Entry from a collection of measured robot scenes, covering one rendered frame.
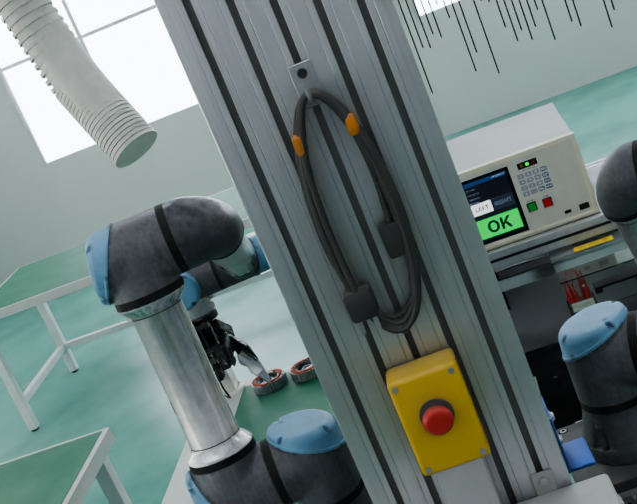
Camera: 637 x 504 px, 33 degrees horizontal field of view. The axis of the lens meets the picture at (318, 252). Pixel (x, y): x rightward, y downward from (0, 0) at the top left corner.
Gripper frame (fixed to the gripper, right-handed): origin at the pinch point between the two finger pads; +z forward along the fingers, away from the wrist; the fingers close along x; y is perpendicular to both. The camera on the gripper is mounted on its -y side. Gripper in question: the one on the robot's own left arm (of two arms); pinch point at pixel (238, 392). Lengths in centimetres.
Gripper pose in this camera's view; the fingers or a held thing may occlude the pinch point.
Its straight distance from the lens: 231.5
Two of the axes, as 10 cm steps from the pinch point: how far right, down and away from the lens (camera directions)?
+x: 9.3, -3.5, -1.2
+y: -0.1, 3.0, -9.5
